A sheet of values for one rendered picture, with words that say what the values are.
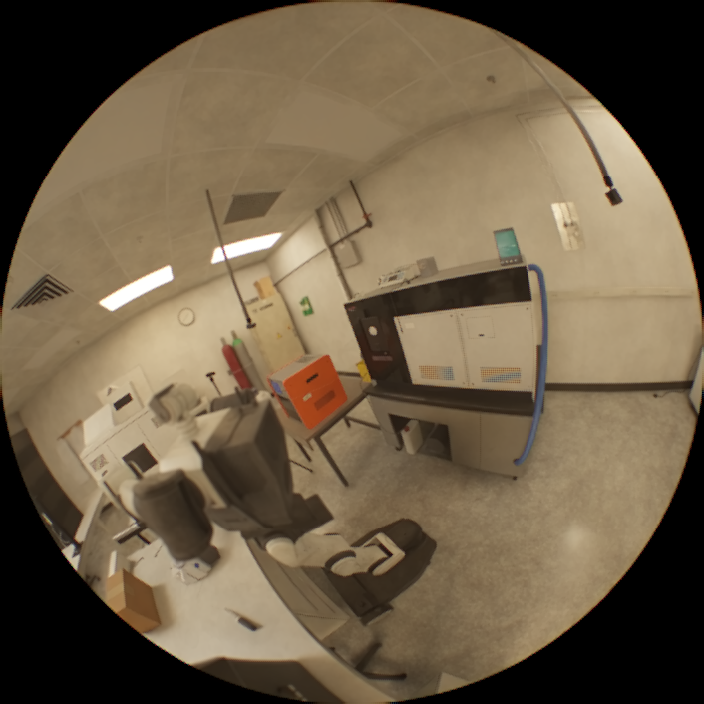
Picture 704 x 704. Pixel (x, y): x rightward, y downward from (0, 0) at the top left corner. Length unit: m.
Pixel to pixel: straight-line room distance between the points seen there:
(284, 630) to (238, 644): 0.18
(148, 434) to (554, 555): 2.48
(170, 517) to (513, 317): 1.25
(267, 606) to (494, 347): 1.37
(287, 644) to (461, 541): 1.19
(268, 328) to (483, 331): 3.80
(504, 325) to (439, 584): 1.49
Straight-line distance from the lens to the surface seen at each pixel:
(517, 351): 1.14
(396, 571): 1.43
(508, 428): 1.35
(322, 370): 1.59
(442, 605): 1.54
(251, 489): 0.49
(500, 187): 2.21
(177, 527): 0.42
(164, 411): 0.51
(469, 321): 1.12
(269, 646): 0.80
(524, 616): 1.61
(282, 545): 0.74
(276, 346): 4.32
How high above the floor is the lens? 1.54
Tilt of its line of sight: 17 degrees down
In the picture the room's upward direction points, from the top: 21 degrees counter-clockwise
